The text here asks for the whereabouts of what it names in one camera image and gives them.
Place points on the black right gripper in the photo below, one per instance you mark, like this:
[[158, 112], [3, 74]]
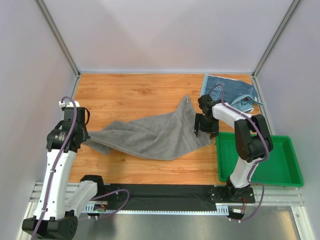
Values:
[[204, 127]]

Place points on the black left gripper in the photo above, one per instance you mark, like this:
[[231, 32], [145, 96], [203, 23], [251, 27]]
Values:
[[81, 136]]

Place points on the grey terry towel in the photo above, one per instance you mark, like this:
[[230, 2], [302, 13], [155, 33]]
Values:
[[164, 137]]

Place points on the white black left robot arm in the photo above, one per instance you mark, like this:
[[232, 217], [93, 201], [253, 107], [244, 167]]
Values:
[[55, 216]]

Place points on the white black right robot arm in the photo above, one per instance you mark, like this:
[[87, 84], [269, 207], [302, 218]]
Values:
[[253, 144]]

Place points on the blue patterned towel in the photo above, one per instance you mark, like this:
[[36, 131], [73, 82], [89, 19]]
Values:
[[238, 94]]

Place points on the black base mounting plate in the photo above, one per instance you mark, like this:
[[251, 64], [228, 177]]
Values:
[[169, 197]]

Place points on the green plastic tray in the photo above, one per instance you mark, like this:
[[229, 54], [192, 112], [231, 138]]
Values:
[[281, 169]]

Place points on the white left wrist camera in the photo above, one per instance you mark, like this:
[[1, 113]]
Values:
[[68, 104]]

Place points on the aluminium frame post left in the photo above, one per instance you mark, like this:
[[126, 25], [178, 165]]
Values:
[[57, 35]]

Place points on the aluminium frame post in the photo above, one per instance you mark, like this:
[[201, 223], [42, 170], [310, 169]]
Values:
[[293, 7], [57, 35]]

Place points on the aluminium front rail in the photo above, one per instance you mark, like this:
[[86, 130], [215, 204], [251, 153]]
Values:
[[264, 196]]

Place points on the aluminium frame post right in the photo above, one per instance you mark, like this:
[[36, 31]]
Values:
[[293, 7]]

